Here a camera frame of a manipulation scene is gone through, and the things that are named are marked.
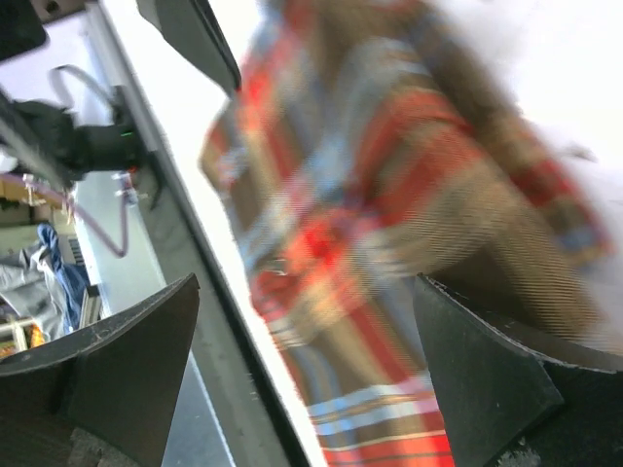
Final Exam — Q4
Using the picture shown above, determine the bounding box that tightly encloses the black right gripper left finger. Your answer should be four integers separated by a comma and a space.
1, 274, 200, 466

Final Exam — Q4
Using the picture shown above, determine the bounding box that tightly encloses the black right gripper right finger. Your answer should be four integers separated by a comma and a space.
415, 275, 622, 466

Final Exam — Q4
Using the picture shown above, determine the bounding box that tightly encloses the red brown plaid shirt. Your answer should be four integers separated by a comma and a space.
201, 1, 622, 466

